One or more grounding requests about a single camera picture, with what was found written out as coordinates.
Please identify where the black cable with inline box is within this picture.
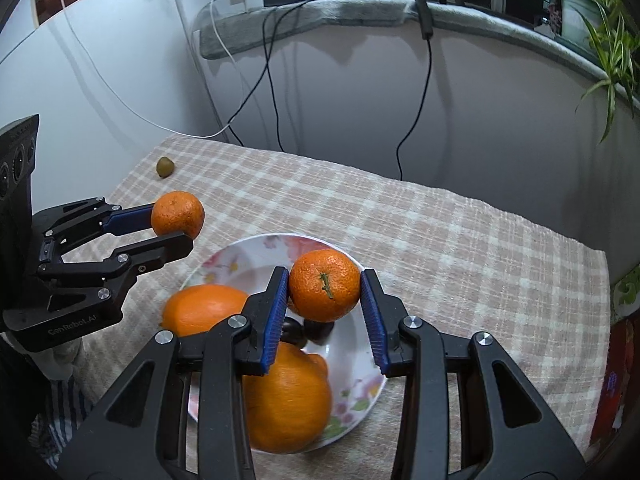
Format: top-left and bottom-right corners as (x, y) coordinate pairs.
(395, 0), (436, 181)

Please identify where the beige checked tablecloth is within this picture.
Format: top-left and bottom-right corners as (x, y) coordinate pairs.
(30, 134), (613, 480)

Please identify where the potted spider plant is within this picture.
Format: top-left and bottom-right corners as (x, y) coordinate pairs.
(517, 0), (640, 143)

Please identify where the white floral plate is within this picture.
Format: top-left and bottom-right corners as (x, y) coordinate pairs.
(180, 232), (388, 453)

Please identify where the mandarin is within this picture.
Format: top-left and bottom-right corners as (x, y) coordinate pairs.
(151, 191), (206, 240)
(289, 249), (362, 323)

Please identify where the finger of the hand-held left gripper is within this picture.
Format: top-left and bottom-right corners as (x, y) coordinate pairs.
(31, 195), (157, 267)
(39, 231), (195, 307)

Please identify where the red printed cloth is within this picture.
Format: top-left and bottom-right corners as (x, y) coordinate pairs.
(590, 265), (640, 456)

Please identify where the black power cable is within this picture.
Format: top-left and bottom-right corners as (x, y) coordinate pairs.
(272, 0), (321, 155)
(227, 2), (301, 148)

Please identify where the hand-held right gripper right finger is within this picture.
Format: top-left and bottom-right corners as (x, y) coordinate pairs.
(360, 268), (588, 480)

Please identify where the person's left hand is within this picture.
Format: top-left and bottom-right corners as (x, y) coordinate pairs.
(7, 332), (87, 382)

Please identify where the white hanging cable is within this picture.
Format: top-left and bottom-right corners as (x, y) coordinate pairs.
(59, 0), (236, 138)

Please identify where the large orange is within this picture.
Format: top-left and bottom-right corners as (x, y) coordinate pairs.
(242, 341), (333, 455)
(161, 284), (251, 338)

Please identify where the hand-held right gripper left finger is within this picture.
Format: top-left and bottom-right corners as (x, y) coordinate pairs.
(52, 266), (291, 480)

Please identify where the white charger cable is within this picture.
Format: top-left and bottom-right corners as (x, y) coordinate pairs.
(209, 0), (261, 131)

